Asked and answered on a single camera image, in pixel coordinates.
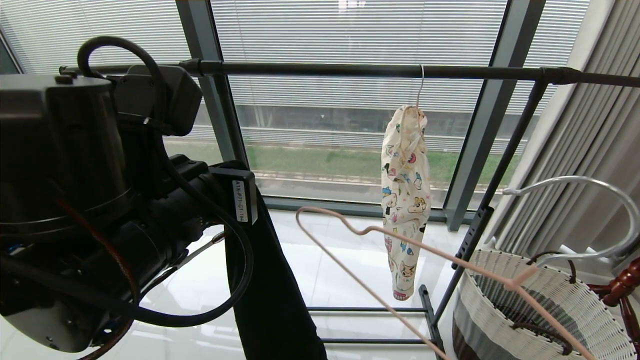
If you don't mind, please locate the black garment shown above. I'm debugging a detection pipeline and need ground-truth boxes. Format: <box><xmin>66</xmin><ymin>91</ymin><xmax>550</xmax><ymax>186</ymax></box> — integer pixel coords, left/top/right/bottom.
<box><xmin>224</xmin><ymin>189</ymin><xmax>329</xmax><ymax>360</ymax></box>

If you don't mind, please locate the black clothes rack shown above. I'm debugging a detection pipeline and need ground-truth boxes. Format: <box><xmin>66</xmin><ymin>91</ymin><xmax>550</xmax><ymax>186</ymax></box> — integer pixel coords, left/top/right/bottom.
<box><xmin>59</xmin><ymin>59</ymin><xmax>640</xmax><ymax>360</ymax></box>

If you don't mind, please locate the white laundry basket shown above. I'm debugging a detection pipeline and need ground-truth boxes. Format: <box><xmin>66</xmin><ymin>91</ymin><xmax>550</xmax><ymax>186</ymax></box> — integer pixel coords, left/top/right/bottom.
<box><xmin>452</xmin><ymin>248</ymin><xmax>637</xmax><ymax>360</ymax></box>

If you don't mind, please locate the beige curtain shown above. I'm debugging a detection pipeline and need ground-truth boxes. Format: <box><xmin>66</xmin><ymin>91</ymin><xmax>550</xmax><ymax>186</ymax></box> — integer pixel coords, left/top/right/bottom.
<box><xmin>482</xmin><ymin>0</ymin><xmax>640</xmax><ymax>273</ymax></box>

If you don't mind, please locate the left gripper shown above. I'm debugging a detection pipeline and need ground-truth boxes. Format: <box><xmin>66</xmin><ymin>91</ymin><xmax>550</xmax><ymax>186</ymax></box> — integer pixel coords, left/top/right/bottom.
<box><xmin>145</xmin><ymin>172</ymin><xmax>226</xmax><ymax>261</ymax></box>

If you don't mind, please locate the window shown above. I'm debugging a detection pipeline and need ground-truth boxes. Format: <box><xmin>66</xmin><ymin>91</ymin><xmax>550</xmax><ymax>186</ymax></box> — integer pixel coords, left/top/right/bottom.
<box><xmin>0</xmin><ymin>0</ymin><xmax>591</xmax><ymax>231</ymax></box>

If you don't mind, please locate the cream printed garment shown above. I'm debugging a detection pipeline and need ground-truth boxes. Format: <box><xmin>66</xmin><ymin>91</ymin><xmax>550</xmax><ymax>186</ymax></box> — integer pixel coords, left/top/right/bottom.
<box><xmin>381</xmin><ymin>105</ymin><xmax>431</xmax><ymax>302</ymax></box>

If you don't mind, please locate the pink clothes hanger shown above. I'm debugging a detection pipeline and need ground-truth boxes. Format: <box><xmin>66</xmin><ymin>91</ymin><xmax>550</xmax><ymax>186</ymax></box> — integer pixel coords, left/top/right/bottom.
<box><xmin>402</xmin><ymin>64</ymin><xmax>427</xmax><ymax>151</ymax></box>
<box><xmin>295</xmin><ymin>175</ymin><xmax>640</xmax><ymax>360</ymax></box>

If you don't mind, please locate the brown wooden stand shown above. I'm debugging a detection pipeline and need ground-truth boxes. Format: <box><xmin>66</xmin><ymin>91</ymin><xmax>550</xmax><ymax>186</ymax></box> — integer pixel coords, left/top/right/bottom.
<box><xmin>587</xmin><ymin>257</ymin><xmax>640</xmax><ymax>353</ymax></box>

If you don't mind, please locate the black cable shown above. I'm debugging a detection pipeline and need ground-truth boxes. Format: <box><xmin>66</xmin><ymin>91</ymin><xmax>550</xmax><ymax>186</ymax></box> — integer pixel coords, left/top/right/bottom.
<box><xmin>145</xmin><ymin>135</ymin><xmax>255</xmax><ymax>328</ymax></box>
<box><xmin>76</xmin><ymin>35</ymin><xmax>168</xmax><ymax>131</ymax></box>

